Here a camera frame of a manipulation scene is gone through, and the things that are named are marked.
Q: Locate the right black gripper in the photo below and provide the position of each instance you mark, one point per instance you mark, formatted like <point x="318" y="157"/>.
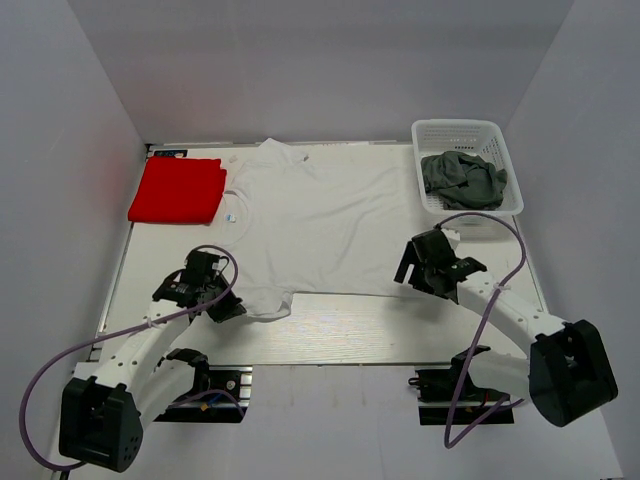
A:
<point x="412" y="256"/>

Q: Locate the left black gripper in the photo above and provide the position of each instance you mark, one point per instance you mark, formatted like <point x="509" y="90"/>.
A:
<point x="230" y="309"/>

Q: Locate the folded red t-shirt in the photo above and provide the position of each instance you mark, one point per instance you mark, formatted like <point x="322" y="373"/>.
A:
<point x="178" y="191"/>

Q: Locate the blue label sticker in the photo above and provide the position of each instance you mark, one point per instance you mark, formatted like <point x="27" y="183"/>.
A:
<point x="171" y="153"/>

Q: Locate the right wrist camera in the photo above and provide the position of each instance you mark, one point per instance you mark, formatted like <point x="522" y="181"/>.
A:
<point x="453" y="236"/>

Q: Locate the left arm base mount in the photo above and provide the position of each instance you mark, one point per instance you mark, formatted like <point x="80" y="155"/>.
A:
<point x="221" y="397"/>

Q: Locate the dark grey t-shirt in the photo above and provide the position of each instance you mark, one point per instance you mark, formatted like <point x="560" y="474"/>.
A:
<point x="463" y="181"/>

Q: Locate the white t-shirt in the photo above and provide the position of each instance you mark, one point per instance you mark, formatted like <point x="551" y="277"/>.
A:
<point x="301" y="224"/>

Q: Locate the white plastic basket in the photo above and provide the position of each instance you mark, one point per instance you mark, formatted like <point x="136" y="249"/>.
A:
<point x="473" y="137"/>

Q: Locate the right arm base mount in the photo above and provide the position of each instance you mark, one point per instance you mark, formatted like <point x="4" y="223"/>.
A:
<point x="450" y="400"/>

